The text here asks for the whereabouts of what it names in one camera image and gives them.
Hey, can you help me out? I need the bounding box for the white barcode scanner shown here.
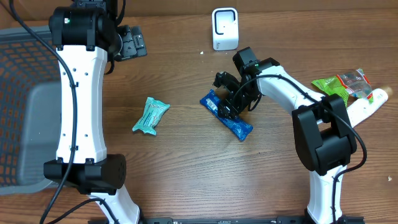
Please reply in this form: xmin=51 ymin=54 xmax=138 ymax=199
xmin=211 ymin=7 xmax=239 ymax=51

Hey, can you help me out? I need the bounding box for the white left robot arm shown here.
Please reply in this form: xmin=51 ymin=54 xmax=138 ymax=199
xmin=44 ymin=1 xmax=146 ymax=223

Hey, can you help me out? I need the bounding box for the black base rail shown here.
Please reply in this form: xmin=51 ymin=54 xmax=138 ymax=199
xmin=88 ymin=216 xmax=365 ymax=224

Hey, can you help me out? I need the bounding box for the grey plastic mesh basket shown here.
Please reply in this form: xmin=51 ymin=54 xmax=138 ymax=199
xmin=1 ymin=28 xmax=61 ymax=195

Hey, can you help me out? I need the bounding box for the green Haribo gummy bag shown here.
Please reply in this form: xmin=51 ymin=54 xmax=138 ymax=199
xmin=312 ymin=68 xmax=374 ymax=106

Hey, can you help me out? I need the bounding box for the blue Oreo cookie pack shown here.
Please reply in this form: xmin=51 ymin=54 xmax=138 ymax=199
xmin=200 ymin=90 xmax=253 ymax=141

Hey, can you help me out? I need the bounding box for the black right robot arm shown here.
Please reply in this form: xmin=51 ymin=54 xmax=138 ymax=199
xmin=213 ymin=55 xmax=358 ymax=223

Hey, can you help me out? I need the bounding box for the white tube with gold cap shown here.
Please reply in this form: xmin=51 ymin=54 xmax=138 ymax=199
xmin=347 ymin=86 xmax=393 ymax=128

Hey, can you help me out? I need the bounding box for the teal snack packet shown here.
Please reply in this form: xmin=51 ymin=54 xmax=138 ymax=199
xmin=132 ymin=97 xmax=170 ymax=136

